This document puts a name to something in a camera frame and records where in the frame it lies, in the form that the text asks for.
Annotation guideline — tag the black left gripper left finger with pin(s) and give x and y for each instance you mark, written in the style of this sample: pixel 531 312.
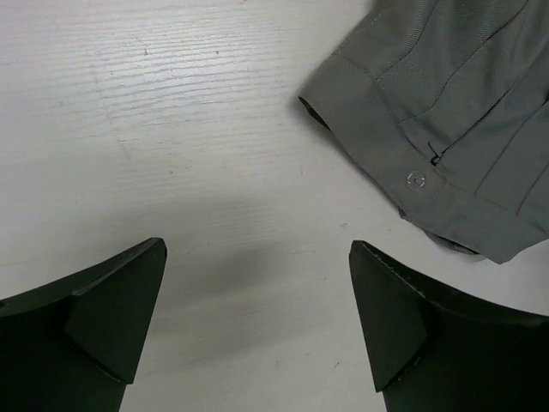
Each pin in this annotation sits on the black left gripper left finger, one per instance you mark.
pixel 75 344

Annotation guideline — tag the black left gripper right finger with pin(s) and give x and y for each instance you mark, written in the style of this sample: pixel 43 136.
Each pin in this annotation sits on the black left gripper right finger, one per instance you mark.
pixel 432 347

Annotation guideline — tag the grey pleated skirt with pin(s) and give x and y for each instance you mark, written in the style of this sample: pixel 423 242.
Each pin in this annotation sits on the grey pleated skirt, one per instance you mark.
pixel 444 105

